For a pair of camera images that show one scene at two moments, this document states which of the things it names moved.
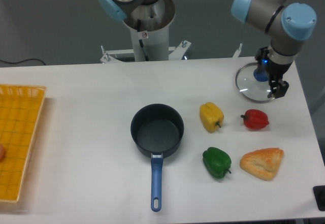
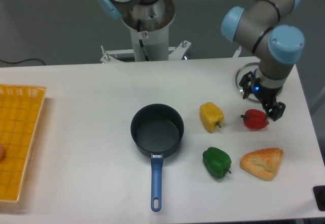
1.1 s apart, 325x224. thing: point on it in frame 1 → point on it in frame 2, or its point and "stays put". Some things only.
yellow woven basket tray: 21,108 stays put
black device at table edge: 319,191 stays put
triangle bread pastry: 263,163 stays put
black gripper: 275,70 → 266,95
